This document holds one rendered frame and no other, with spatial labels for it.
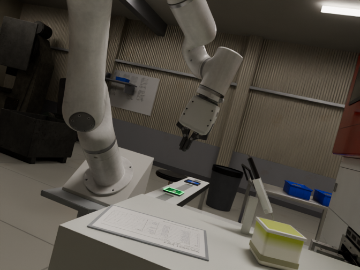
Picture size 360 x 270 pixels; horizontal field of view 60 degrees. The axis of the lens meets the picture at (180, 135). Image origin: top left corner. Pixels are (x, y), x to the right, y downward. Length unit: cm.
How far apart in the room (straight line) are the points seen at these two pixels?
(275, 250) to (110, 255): 29
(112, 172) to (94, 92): 36
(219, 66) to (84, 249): 62
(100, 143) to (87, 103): 19
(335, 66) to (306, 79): 63
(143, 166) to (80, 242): 74
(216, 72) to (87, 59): 36
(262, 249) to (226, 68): 53
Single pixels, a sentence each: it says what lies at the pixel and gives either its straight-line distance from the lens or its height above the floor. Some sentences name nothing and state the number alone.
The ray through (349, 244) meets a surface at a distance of 120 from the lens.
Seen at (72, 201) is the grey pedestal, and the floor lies 82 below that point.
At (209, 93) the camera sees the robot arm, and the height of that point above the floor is 128.
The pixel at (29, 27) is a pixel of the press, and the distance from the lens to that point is 907.
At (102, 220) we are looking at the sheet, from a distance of 59.
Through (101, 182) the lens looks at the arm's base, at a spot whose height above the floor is 89.
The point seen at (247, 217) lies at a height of 100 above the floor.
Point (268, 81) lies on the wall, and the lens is 751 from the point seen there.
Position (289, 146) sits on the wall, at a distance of 733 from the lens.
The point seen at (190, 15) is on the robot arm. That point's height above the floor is 144.
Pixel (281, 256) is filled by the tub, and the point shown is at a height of 99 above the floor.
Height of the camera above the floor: 117
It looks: 2 degrees down
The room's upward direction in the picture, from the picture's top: 15 degrees clockwise
